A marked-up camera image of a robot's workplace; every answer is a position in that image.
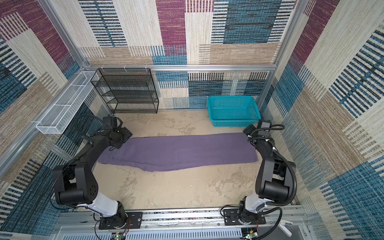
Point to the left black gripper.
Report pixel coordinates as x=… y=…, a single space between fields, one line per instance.
x=126 y=134

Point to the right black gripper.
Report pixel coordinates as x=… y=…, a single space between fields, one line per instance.
x=248 y=130

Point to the teal plastic basket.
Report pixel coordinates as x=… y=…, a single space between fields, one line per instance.
x=233 y=111

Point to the purple trousers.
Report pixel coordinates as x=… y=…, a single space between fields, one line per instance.
x=171 y=153

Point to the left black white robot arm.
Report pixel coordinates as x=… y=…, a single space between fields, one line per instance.
x=75 y=185

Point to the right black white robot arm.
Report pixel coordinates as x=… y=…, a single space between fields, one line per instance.
x=276 y=183

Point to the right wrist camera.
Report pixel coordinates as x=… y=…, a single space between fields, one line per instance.
x=264 y=124

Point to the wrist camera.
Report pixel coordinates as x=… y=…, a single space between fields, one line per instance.
x=111 y=123
x=264 y=124

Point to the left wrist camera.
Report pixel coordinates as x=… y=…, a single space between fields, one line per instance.
x=111 y=123

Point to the black wire mesh shelf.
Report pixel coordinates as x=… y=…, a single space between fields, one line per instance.
x=129 y=90

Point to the white wire mesh tray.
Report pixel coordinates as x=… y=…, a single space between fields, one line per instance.
x=58 y=117

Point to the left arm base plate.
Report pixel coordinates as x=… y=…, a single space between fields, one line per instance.
x=130 y=220

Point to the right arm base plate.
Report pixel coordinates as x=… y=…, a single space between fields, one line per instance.
x=233 y=217

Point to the white handle tool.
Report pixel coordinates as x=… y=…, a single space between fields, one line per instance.
x=284 y=229

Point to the aluminium mounting rail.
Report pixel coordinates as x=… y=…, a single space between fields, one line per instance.
x=184 y=224

